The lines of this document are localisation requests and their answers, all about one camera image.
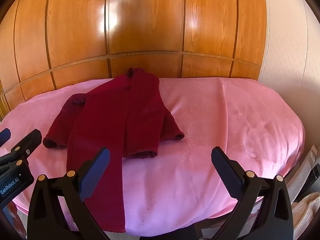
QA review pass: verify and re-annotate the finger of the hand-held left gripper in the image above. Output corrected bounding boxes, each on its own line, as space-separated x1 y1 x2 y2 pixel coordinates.
0 129 42 180
0 128 12 147

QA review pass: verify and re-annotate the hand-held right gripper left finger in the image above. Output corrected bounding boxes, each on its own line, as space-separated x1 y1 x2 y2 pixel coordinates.
27 147 111 240

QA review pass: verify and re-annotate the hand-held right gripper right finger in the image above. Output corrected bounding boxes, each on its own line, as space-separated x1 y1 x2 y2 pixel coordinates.
211 146 293 240

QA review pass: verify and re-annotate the dark red knit cardigan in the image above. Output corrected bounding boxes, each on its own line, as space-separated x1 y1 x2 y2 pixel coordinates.
42 67 185 233

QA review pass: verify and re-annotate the pink blanket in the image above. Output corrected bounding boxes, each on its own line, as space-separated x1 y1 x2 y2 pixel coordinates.
0 76 306 237

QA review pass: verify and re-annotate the black chair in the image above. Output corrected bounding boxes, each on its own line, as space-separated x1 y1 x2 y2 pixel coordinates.
309 164 320 188

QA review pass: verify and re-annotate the peach striped towel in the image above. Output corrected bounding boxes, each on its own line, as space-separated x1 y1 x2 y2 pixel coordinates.
292 192 320 233

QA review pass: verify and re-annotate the wooden wardrobe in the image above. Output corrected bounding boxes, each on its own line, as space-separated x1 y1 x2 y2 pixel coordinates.
0 0 268 120

